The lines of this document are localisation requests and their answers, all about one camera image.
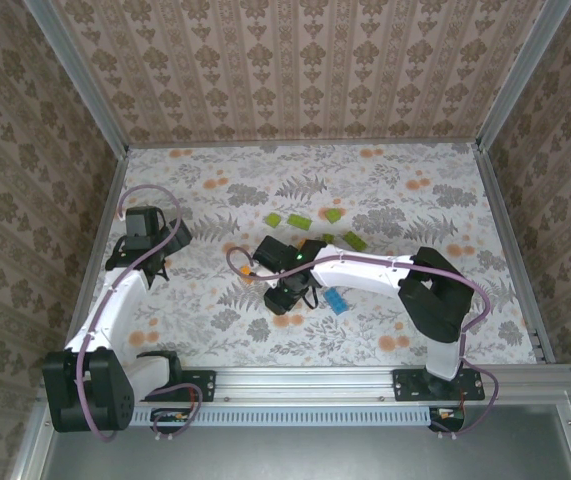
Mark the long blue lego brick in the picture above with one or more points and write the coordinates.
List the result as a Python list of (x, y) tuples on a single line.
[(338, 301)]

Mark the small lime green lego brick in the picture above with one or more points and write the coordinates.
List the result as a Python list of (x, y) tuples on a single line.
[(328, 238), (273, 219), (335, 215)]

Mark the long lime green lego brick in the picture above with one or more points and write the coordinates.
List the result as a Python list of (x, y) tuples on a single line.
[(299, 220), (354, 241)]

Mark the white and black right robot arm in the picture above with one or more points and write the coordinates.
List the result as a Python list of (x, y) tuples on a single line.
[(365, 277)]

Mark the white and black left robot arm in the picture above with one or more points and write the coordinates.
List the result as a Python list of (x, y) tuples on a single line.
[(115, 310)]

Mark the grey metal panel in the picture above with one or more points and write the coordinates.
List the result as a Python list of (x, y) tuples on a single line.
[(315, 455)]

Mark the small black electronics module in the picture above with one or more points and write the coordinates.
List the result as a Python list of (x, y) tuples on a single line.
[(457, 422), (162, 414)]

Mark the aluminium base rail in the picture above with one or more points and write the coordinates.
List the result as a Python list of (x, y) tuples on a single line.
[(305, 382)]

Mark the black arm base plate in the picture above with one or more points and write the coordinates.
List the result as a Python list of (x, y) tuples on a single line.
[(205, 386), (407, 385)]

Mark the thin aluminium table edge rail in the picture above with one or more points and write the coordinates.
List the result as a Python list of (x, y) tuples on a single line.
[(305, 144)]

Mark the aluminium frame post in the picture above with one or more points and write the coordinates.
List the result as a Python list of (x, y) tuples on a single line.
[(79, 75), (520, 75)]

